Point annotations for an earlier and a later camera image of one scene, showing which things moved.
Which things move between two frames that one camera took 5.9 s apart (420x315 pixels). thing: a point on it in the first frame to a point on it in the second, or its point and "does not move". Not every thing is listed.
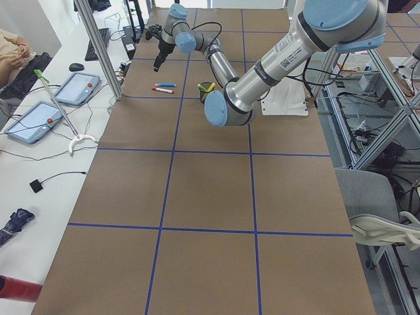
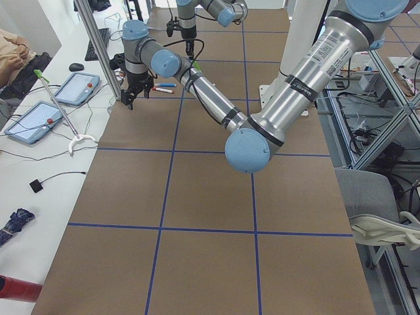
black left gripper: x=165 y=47 to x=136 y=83
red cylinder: x=19 y=289 does not move
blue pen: x=165 y=85 does not move
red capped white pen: x=154 y=88 does not move
